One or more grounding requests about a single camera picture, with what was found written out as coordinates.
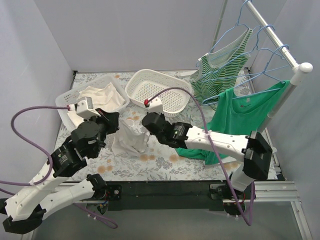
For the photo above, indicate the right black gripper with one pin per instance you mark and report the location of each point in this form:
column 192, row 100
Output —
column 150, row 122

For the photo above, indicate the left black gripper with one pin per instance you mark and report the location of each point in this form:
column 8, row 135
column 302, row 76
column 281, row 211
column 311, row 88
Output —
column 110, row 120

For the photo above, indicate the white tank top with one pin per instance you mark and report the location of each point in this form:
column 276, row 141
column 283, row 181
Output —
column 131, row 139

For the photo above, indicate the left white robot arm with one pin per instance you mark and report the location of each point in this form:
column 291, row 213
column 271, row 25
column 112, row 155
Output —
column 27, row 209

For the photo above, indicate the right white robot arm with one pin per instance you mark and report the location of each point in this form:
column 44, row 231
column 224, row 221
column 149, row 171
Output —
column 252, row 150

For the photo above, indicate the solid green tank top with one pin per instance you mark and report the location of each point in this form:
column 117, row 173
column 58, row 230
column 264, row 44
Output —
column 242, row 115

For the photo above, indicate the green striped tank top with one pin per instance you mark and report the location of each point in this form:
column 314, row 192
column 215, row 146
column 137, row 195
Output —
column 211, row 80

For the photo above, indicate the blue hanger with striped top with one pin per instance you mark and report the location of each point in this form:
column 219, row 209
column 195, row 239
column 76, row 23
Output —
column 226, row 52

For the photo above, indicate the floral table mat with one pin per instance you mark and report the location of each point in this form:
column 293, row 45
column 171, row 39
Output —
column 158, row 162

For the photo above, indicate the white cloths in basket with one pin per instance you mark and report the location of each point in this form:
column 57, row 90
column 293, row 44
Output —
column 107, row 99

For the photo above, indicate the rectangular white laundry basket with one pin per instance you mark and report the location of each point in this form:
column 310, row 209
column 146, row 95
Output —
column 70, row 97

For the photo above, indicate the silver clothes rack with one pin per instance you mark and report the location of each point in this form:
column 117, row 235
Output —
column 299, row 70

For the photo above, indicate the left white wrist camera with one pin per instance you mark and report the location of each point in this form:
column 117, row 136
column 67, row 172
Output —
column 84, row 108

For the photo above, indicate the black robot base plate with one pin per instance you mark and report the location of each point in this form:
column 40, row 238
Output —
column 212, row 195

